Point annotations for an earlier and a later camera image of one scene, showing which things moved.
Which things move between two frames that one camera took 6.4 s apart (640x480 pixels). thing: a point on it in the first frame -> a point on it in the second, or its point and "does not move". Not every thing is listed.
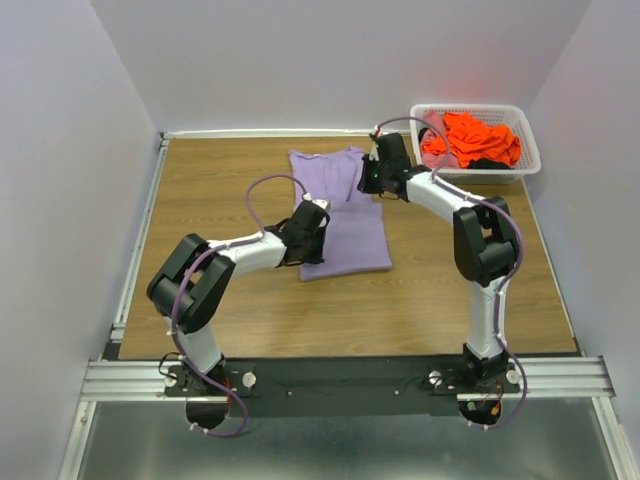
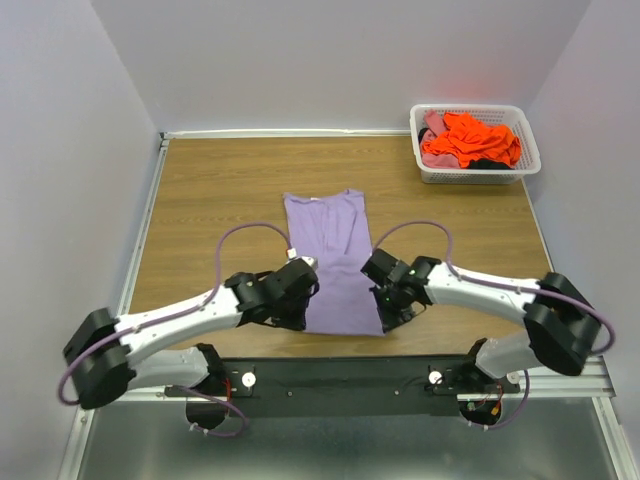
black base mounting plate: (346, 385) does not move
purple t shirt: (358, 236) -> (333, 229)
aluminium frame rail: (565, 379) does not move
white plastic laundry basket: (508, 115) does not move
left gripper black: (318, 257) -> (297, 322)
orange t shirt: (467, 138) does not move
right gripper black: (363, 184) -> (389, 318)
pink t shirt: (436, 128) does not move
